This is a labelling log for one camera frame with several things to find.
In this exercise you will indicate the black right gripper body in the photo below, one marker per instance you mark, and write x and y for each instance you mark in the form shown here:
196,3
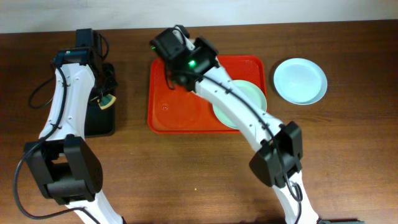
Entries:
197,49

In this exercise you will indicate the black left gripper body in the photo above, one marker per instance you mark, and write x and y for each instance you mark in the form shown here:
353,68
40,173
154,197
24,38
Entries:
101,92

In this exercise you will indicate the green yellow sponge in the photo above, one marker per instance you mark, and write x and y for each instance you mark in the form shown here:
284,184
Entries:
106,101

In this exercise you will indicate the light green plate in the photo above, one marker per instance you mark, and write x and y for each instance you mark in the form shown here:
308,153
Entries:
252,91

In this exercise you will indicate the light blue plate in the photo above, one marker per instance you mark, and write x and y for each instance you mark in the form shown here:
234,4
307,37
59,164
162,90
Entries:
300,81

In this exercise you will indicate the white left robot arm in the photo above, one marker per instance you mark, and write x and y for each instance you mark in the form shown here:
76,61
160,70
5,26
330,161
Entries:
64,168

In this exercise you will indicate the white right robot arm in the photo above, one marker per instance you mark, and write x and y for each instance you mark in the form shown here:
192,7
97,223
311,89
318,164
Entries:
278,147

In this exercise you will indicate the black plastic tray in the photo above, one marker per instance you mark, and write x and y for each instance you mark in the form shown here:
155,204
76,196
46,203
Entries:
99,122

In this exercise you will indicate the red plastic tray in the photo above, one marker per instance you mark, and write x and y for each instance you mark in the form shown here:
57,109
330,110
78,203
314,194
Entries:
181,112

